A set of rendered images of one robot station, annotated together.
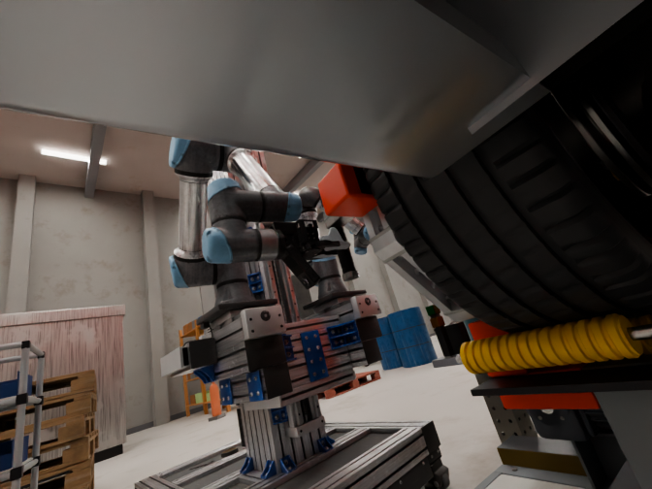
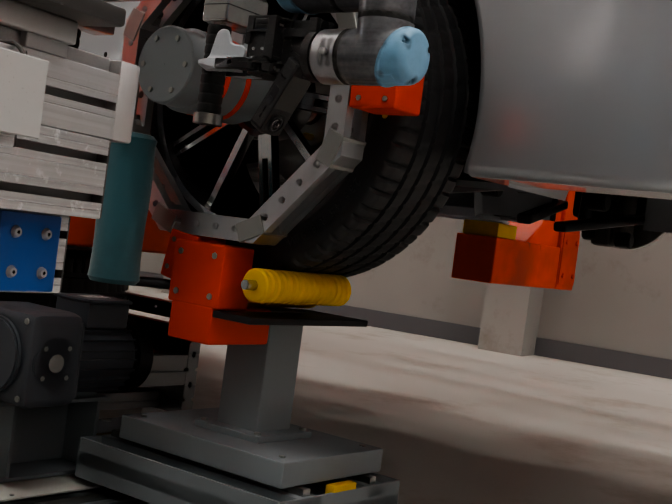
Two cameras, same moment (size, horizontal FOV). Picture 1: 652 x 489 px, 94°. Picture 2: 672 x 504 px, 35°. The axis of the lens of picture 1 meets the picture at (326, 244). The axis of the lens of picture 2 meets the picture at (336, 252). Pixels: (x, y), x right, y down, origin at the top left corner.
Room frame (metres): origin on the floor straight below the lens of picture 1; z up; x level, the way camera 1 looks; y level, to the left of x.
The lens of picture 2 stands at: (1.04, 1.54, 0.61)
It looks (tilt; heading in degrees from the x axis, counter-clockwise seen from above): 1 degrees down; 253
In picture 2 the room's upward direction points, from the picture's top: 8 degrees clockwise
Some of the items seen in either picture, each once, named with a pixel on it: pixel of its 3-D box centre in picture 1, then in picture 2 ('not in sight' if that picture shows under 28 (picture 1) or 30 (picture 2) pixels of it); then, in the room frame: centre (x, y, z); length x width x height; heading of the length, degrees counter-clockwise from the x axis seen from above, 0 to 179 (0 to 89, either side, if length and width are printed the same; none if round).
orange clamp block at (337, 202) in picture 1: (350, 191); (386, 89); (0.50, -0.07, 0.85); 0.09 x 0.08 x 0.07; 127
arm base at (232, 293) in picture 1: (234, 296); not in sight; (1.11, 0.38, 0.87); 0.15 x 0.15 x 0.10
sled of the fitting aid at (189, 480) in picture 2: not in sight; (237, 477); (0.58, -0.44, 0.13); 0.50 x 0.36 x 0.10; 127
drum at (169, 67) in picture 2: not in sight; (208, 76); (0.76, -0.28, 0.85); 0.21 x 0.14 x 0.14; 37
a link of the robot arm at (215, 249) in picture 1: (231, 244); (382, 54); (0.60, 0.20, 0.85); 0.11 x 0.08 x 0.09; 127
